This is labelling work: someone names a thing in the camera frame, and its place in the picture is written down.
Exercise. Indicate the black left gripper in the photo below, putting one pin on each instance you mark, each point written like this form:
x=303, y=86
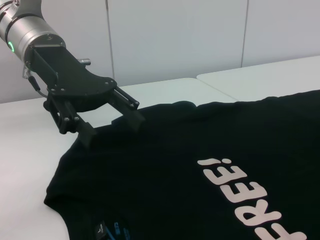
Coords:
x=72, y=77

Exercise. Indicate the left gripper silver connector stub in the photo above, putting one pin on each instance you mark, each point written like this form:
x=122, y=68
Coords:
x=85, y=61

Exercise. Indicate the black shirt with FREE print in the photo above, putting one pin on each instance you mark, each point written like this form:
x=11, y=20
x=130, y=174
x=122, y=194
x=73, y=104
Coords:
x=175, y=162

